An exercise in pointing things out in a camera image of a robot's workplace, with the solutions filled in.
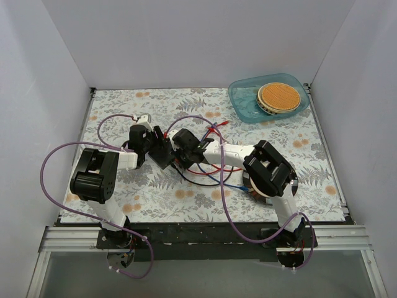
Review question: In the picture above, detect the black ethernet cable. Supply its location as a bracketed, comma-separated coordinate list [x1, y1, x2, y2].
[171, 163, 233, 187]

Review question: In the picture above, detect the black network switch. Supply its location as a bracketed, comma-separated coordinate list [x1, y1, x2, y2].
[149, 139, 175, 169]

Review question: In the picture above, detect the red ethernet cable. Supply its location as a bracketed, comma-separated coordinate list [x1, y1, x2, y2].
[175, 120, 244, 176]

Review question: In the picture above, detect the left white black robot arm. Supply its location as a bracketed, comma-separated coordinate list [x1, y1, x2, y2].
[70, 124, 164, 248]

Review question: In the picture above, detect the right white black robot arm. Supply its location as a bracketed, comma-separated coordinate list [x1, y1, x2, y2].
[167, 129, 305, 247]

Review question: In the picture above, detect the floral patterned table mat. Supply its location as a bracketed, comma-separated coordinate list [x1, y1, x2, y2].
[60, 87, 347, 224]

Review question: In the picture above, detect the dark rimmed beige plate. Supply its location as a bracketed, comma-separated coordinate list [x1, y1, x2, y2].
[242, 170, 298, 206]

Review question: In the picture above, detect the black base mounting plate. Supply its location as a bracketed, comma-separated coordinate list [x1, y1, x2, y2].
[96, 222, 313, 262]

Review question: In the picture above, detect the orange woven round coaster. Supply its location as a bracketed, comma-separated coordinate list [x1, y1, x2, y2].
[256, 82, 301, 115]

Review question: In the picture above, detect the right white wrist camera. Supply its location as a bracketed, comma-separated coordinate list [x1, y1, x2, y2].
[164, 129, 179, 153]

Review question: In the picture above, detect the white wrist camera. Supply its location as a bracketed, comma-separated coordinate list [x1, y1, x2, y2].
[132, 114, 151, 129]
[164, 129, 179, 153]

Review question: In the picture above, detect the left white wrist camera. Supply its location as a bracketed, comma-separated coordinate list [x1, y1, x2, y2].
[132, 114, 151, 129]

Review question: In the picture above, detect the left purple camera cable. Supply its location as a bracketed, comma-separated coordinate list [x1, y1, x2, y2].
[40, 114, 154, 279]

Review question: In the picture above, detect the purple camera cable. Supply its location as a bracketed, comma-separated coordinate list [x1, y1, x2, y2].
[40, 114, 154, 279]
[163, 115, 317, 271]

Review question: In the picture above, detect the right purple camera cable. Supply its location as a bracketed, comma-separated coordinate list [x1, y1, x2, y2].
[163, 115, 317, 271]

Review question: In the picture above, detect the aluminium frame rail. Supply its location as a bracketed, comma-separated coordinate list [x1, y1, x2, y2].
[39, 225, 373, 252]

